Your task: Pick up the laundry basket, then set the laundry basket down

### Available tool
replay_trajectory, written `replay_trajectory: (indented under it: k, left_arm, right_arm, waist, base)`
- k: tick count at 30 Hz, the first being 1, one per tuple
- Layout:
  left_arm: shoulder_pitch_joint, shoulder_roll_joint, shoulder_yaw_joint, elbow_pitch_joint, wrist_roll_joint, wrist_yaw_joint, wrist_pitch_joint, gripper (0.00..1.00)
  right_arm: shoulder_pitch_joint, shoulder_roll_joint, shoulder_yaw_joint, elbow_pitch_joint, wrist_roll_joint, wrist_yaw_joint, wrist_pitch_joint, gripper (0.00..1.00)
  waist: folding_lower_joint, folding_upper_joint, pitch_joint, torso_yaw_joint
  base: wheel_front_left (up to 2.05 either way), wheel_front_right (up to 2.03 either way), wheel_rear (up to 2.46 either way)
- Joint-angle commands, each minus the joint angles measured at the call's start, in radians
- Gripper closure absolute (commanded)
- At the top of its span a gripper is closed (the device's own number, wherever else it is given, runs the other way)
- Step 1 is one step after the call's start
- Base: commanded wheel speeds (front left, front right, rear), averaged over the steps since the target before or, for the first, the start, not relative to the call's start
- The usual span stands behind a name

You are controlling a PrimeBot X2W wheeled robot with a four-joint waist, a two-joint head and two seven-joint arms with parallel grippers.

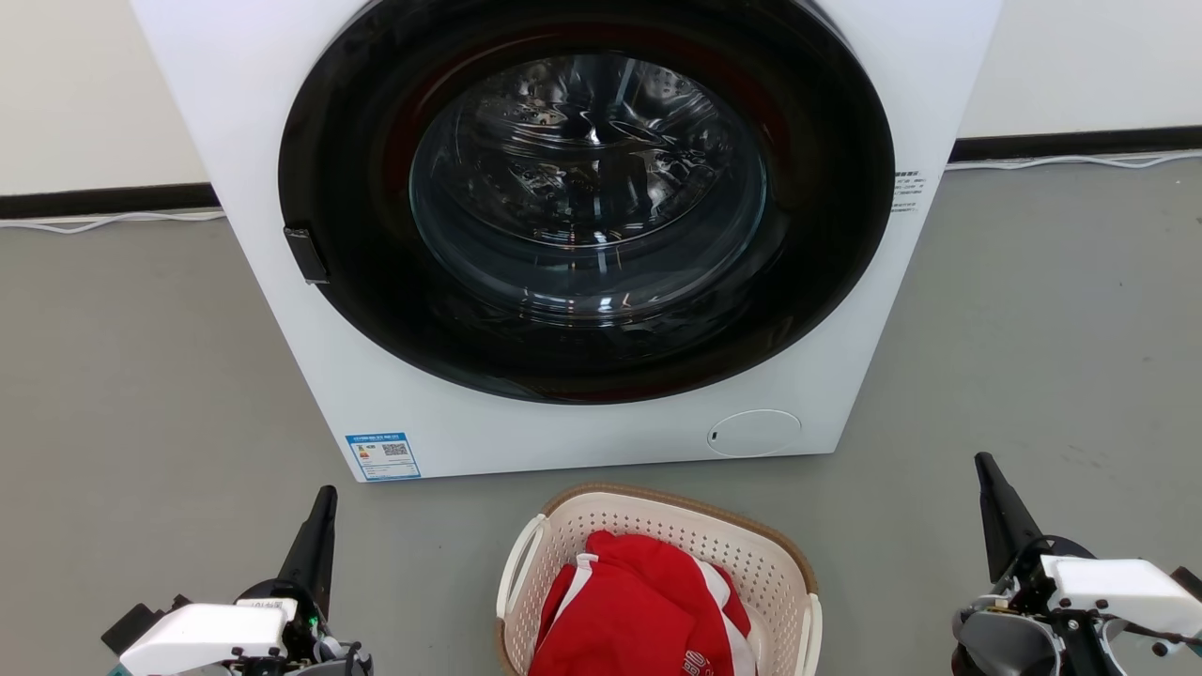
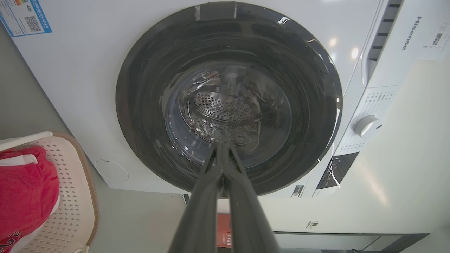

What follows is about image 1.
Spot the black round washer door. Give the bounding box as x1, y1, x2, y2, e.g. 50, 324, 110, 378
278, 0, 896, 405

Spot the black wall baseboard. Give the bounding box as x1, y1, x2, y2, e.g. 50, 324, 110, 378
0, 183, 223, 221
948, 126, 1202, 164

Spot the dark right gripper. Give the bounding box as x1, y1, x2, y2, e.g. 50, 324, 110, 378
975, 453, 1096, 604

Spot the black door latch handle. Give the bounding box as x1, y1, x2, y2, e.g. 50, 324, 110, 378
284, 225, 331, 284

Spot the blue energy label sticker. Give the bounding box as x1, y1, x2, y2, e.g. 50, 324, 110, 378
345, 432, 423, 482

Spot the white front-load washing machine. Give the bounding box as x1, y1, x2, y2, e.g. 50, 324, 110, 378
130, 0, 1004, 483

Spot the small white text sticker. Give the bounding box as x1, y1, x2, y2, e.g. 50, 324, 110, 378
892, 169, 931, 215

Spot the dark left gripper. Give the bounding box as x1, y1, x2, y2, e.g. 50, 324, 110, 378
237, 485, 338, 658

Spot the round white filter cover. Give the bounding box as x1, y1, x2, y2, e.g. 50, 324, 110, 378
706, 409, 803, 459

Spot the cream perforated laundry basket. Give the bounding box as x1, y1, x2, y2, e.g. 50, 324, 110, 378
496, 483, 824, 676

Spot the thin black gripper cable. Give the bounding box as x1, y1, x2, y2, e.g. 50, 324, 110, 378
1094, 612, 1202, 651

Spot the white floor cable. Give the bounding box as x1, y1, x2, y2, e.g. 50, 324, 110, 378
0, 209, 227, 235
946, 149, 1202, 171

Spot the red and white garment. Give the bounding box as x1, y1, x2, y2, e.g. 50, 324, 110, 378
528, 530, 758, 676

